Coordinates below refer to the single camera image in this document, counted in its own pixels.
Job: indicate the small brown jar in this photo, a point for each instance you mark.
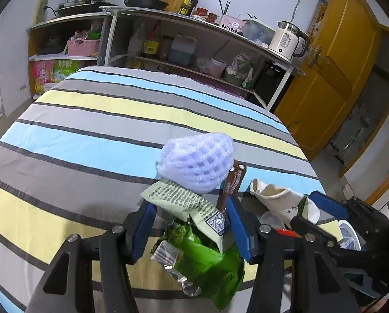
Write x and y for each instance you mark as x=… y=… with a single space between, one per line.
x=166 y=50

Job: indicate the white electric kettle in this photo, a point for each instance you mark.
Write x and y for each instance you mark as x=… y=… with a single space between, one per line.
x=285 y=42

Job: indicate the pink plastic bag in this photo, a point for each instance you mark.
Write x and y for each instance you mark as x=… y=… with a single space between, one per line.
x=204 y=65

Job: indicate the low wooden shelf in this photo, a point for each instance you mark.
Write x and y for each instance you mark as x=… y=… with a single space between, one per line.
x=64 y=19

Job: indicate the black induction cooker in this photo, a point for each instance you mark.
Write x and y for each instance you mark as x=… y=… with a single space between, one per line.
x=80 y=8

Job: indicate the dark pot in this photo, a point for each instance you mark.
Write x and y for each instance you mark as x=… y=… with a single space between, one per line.
x=52 y=46

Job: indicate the green carton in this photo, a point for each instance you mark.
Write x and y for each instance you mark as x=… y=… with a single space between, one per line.
x=66 y=70

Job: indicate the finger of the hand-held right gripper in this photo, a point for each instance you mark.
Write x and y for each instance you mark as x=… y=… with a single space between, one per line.
x=331 y=207
x=315 y=228

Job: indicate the clear plastic container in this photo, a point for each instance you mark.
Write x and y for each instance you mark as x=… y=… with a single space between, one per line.
x=258 y=31

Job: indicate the pink utensil holder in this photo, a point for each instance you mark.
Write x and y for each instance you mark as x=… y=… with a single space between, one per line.
x=232 y=25

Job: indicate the yellow power strip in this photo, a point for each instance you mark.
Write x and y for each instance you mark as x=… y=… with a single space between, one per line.
x=41 y=8

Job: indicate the green bottle yellow label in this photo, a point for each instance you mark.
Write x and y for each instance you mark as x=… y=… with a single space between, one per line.
x=186 y=5

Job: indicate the dark liquid jug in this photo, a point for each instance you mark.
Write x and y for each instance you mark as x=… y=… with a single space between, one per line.
x=183 y=52

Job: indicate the cream paper cup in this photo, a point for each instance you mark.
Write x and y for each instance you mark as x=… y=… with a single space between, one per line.
x=276 y=199

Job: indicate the pink plastic basket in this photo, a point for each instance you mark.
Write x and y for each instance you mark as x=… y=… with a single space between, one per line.
x=83 y=47

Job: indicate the brown stick packet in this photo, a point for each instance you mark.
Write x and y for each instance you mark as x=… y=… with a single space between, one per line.
x=234 y=179

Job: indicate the soy sauce bottle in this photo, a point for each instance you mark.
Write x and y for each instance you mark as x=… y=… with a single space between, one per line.
x=150 y=45

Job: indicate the green bowl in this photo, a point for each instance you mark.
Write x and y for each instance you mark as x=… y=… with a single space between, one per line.
x=235 y=79

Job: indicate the white metal shelf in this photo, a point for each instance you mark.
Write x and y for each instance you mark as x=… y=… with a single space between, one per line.
x=181 y=18

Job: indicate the clear plastic cup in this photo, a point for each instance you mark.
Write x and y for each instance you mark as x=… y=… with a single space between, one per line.
x=272 y=220

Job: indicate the dark oil bottle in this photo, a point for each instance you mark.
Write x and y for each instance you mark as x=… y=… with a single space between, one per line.
x=195 y=5

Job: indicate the white plastic tub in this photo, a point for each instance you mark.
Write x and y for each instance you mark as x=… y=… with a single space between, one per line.
x=218 y=67

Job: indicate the red snack packet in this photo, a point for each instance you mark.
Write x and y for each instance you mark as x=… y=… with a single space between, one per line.
x=285 y=232

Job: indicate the striped tablecloth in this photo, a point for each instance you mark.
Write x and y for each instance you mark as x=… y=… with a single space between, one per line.
x=83 y=120

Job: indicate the bundle of dark chopsticks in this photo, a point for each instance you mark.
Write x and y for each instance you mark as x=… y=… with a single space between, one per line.
x=224 y=8

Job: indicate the yellow wooden door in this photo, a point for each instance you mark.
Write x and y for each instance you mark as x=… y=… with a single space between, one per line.
x=328 y=71

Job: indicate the pale green printed packet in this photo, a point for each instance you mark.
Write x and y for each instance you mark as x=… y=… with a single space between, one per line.
x=181 y=202

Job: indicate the white trash bin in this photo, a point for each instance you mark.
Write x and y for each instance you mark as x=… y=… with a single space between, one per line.
x=346 y=226

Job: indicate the clear plastic bottle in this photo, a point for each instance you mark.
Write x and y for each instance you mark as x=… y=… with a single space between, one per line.
x=135 y=44

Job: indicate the translucent bin liner bag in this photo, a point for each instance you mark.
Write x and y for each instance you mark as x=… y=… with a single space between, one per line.
x=352 y=243

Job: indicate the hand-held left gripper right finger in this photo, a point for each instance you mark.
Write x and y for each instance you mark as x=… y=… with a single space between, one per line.
x=240 y=231

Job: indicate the pink packaged goods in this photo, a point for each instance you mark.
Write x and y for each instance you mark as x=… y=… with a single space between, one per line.
x=207 y=83

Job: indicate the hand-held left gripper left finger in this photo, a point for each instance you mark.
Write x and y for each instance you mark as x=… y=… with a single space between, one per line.
x=142 y=234

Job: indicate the yellow wooden door frame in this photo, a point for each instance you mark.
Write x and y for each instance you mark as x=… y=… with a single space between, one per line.
x=388 y=39

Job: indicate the white plastic bags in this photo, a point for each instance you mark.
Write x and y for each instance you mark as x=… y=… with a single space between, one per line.
x=241 y=67

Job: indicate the pink carton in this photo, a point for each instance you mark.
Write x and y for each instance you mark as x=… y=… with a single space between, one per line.
x=42 y=76

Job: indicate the white foam fruit net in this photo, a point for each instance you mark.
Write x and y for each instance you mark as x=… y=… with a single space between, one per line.
x=197 y=159

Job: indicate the green snack packet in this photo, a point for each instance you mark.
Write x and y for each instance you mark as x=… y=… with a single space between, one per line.
x=210 y=267

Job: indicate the red sauce jar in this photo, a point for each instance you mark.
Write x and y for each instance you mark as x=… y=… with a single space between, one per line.
x=201 y=13
x=212 y=18

